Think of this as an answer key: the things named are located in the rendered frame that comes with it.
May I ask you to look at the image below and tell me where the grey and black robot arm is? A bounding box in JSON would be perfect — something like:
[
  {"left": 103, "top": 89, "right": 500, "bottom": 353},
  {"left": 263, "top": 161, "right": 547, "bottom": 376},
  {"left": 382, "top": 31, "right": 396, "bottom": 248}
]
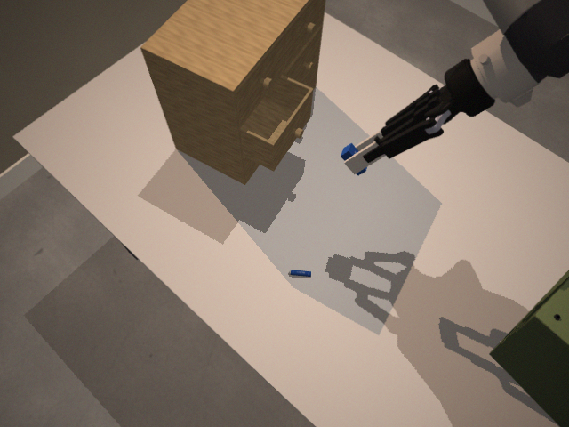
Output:
[{"left": 470, "top": 0, "right": 569, "bottom": 107}]

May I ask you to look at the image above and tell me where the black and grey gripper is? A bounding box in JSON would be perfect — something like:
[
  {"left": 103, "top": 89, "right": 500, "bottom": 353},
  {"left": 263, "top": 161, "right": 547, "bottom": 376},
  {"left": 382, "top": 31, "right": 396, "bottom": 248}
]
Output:
[{"left": 344, "top": 59, "right": 495, "bottom": 174}]

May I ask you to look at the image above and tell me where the brown wooden chest of drawers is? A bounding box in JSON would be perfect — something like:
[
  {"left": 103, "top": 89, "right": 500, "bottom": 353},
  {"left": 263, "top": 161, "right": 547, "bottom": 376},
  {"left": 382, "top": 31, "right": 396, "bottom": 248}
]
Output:
[{"left": 140, "top": 0, "right": 325, "bottom": 185}]

